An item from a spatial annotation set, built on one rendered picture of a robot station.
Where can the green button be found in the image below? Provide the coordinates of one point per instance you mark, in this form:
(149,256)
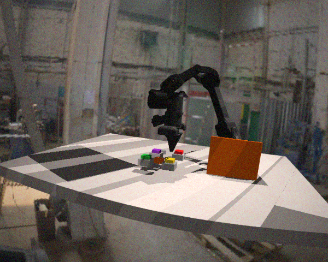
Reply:
(145,160)

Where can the red button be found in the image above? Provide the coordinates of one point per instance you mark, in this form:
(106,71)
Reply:
(178,155)

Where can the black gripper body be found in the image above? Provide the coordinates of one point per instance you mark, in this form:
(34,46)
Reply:
(171,128)

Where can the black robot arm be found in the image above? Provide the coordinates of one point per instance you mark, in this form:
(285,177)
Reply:
(166,97)

